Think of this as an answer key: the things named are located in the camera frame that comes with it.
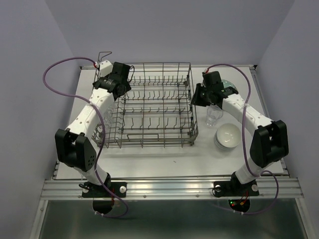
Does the teal floral plate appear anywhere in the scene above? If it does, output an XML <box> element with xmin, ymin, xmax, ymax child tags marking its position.
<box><xmin>222</xmin><ymin>79</ymin><xmax>237</xmax><ymax>90</ymax></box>

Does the clear faceted glass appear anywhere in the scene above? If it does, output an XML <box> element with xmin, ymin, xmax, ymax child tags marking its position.
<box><xmin>206</xmin><ymin>105</ymin><xmax>223</xmax><ymax>126</ymax></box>
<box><xmin>104</xmin><ymin>103</ymin><xmax>117</xmax><ymax>119</ymax></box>
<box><xmin>103</xmin><ymin>114</ymin><xmax>114</xmax><ymax>129</ymax></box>

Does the grey wire dish rack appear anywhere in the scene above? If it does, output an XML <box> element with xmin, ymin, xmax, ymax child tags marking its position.
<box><xmin>92</xmin><ymin>62</ymin><xmax>198</xmax><ymax>148</ymax></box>

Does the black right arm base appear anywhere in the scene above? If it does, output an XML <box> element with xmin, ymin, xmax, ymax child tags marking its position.
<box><xmin>212</xmin><ymin>172</ymin><xmax>260</xmax><ymax>214</ymax></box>

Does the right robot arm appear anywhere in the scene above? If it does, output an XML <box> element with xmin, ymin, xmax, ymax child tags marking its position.
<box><xmin>191</xmin><ymin>71</ymin><xmax>289</xmax><ymax>195</ymax></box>

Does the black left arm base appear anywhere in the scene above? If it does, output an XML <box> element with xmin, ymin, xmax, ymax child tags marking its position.
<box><xmin>79</xmin><ymin>174</ymin><xmax>129</xmax><ymax>218</ymax></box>

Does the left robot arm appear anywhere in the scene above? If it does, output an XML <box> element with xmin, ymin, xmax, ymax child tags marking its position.
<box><xmin>55</xmin><ymin>61</ymin><xmax>131</xmax><ymax>196</ymax></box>

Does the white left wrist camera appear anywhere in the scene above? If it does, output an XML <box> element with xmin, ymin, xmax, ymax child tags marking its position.
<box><xmin>94</xmin><ymin>60</ymin><xmax>113</xmax><ymax>78</ymax></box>

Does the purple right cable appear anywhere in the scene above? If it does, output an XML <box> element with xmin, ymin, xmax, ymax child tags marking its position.
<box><xmin>206</xmin><ymin>63</ymin><xmax>280</xmax><ymax>216</ymax></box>

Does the purple cable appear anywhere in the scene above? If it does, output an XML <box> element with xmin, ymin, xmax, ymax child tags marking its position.
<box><xmin>206</xmin><ymin>63</ymin><xmax>280</xmax><ymax>216</ymax></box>
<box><xmin>42</xmin><ymin>56</ymin><xmax>129</xmax><ymax>219</ymax></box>

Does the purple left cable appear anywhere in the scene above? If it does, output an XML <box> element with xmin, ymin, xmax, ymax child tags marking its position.
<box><xmin>42</xmin><ymin>56</ymin><xmax>129</xmax><ymax>219</ymax></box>

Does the aluminium mounting rail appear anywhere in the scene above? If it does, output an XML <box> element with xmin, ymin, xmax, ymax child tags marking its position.
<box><xmin>40</xmin><ymin>176</ymin><xmax>304</xmax><ymax>201</ymax></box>

